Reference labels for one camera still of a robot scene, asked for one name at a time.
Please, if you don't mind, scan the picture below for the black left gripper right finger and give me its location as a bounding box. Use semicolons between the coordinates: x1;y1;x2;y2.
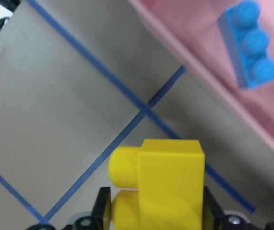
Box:
202;186;225;230

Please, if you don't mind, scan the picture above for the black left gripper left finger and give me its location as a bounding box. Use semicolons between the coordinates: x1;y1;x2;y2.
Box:
91;187;111;230

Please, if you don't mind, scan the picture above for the yellow toy block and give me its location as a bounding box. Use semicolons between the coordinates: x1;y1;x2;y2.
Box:
108;139;205;230

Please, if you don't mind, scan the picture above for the blue toy block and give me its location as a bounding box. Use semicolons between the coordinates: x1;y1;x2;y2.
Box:
218;0;274;89

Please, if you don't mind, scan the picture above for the pink plastic box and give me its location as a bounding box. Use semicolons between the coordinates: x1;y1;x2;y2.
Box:
131;0;274;151

